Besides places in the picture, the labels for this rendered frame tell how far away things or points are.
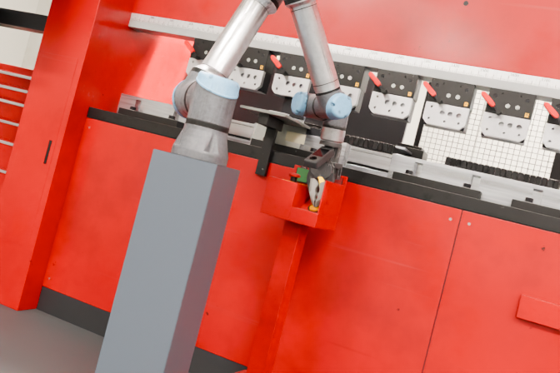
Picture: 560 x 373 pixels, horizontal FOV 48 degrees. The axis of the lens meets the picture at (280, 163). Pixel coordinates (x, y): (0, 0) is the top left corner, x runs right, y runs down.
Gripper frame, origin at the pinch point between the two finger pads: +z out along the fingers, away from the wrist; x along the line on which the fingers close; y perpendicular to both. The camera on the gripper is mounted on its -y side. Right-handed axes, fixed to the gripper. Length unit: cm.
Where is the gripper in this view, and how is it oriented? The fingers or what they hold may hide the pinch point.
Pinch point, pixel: (315, 203)
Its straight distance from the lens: 198.7
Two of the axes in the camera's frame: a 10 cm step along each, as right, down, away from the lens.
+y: 4.8, 0.6, 8.8
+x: -8.5, -2.0, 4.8
